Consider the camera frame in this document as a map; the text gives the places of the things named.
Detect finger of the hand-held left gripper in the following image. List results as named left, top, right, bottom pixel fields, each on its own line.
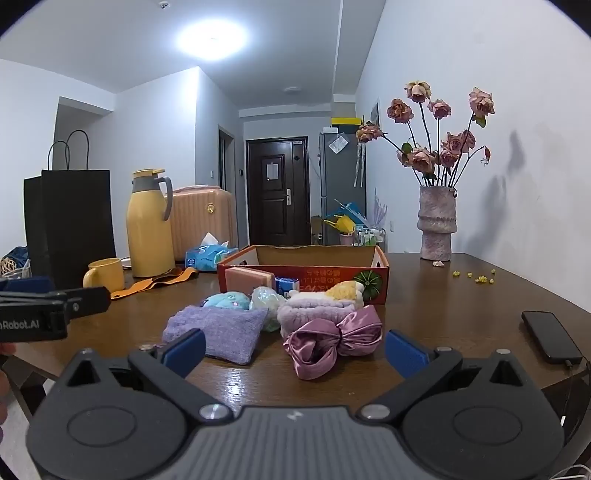
left=4, top=276, right=54, bottom=292
left=62, top=285, right=112, bottom=319

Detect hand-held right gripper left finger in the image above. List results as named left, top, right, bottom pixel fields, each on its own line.
left=55, top=329, right=234, bottom=424

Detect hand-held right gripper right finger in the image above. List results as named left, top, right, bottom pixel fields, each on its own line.
left=358, top=330, right=536, bottom=422

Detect purple knitted cloth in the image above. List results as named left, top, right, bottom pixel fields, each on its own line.
left=161, top=305, right=269, bottom=366

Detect purple satin scrunchie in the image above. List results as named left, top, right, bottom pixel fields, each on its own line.
left=283, top=305, right=384, bottom=380

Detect blue plush toy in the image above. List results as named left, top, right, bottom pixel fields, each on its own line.
left=201, top=291, right=252, bottom=311

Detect yellow plush toy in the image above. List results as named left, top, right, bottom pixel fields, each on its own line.
left=324, top=281, right=366, bottom=303

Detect clear snack packet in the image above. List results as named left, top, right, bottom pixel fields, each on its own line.
left=249, top=286, right=288, bottom=333

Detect lavender fluffy headband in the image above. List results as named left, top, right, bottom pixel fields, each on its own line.
left=277, top=295, right=365, bottom=337

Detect red cardboard box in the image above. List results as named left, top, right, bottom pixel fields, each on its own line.
left=217, top=244, right=390, bottom=306

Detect yellow mug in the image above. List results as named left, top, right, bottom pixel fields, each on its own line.
left=83, top=257, right=126, bottom=293

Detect black paper bag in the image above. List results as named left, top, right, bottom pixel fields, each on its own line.
left=23, top=130, right=117, bottom=291

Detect yellow thermos jug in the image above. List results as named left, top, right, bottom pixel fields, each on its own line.
left=126, top=168, right=175, bottom=278

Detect pink sponge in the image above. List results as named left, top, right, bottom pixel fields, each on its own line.
left=224, top=267, right=276, bottom=294

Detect blue tissue pack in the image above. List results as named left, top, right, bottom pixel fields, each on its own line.
left=185, top=232, right=240, bottom=270

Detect scattered yellow crumbs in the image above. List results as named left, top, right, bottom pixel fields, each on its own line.
left=452, top=268, right=497, bottom=284

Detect small blue white carton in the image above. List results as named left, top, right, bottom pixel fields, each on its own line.
left=275, top=276, right=301, bottom=301

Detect small rack with bottles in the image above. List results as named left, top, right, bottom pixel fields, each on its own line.
left=353, top=226, right=386, bottom=247

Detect pink suitcase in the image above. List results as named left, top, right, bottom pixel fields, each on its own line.
left=168, top=186, right=234, bottom=261

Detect pink ceramic vase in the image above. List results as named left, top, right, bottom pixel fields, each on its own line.
left=417, top=185, right=459, bottom=261

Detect black smartphone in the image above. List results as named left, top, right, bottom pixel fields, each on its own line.
left=522, top=311, right=584, bottom=365

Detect dark brown entrance door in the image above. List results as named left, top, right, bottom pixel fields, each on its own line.
left=246, top=137, right=311, bottom=247

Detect grey refrigerator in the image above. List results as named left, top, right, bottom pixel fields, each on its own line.
left=318, top=129, right=368, bottom=245

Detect interior side door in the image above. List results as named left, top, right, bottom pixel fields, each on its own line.
left=218, top=126, right=236, bottom=195

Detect dried pink roses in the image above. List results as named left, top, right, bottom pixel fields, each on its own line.
left=355, top=80, right=497, bottom=189

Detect bright ceiling light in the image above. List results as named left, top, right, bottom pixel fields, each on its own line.
left=175, top=18, right=247, bottom=61

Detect orange strap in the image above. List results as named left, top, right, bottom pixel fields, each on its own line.
left=109, top=267, right=200, bottom=302

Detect phone charging cable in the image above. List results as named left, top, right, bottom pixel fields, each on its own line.
left=562, top=359, right=591, bottom=428

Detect white cable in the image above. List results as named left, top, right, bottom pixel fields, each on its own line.
left=551, top=464, right=591, bottom=480

